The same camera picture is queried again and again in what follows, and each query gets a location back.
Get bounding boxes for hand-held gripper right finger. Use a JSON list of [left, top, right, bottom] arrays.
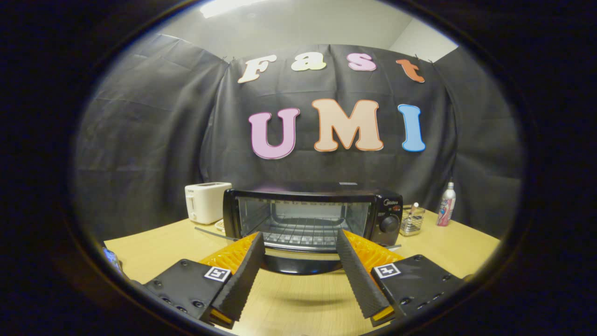
[[336, 229, 467, 327]]

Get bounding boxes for small blue object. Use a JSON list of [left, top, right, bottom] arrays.
[[103, 246, 124, 277]]

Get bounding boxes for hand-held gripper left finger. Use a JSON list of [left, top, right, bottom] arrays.
[[133, 232, 266, 329]]

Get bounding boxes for wire mesh holder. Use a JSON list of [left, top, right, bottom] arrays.
[[400, 203, 426, 237]]

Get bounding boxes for white pink spray bottle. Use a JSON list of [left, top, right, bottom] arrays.
[[436, 180, 457, 227]]

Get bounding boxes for white bread toaster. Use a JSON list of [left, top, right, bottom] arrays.
[[185, 182, 232, 225]]

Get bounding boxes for black toaster oven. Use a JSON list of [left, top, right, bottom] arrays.
[[195, 182, 404, 276]]

